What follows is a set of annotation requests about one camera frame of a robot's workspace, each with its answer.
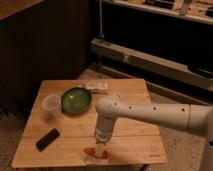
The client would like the green bowl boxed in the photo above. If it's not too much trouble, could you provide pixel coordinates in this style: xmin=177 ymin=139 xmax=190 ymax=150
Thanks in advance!
xmin=61 ymin=87 xmax=92 ymax=114

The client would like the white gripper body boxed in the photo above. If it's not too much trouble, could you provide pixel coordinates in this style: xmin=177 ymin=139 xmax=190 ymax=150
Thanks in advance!
xmin=94 ymin=129 xmax=112 ymax=144

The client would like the wooden table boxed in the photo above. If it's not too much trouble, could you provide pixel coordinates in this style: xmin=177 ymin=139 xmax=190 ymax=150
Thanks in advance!
xmin=12 ymin=80 xmax=167 ymax=168

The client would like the dark wooden cabinet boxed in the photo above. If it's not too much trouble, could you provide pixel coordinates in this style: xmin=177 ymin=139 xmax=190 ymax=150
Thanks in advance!
xmin=0 ymin=0 xmax=90 ymax=116

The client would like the clear plastic cup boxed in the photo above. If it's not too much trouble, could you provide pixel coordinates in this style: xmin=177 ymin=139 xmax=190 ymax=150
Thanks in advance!
xmin=42 ymin=95 xmax=61 ymax=117

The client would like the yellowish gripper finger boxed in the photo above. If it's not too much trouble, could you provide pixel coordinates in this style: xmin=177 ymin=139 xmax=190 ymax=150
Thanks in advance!
xmin=95 ymin=143 xmax=105 ymax=157

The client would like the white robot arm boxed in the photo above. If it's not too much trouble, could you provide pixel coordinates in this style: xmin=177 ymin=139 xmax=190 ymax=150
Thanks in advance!
xmin=94 ymin=94 xmax=213 ymax=171

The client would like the metal shelf unit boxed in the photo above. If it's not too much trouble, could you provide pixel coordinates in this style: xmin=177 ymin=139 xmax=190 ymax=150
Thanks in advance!
xmin=90 ymin=0 xmax=213 ymax=101

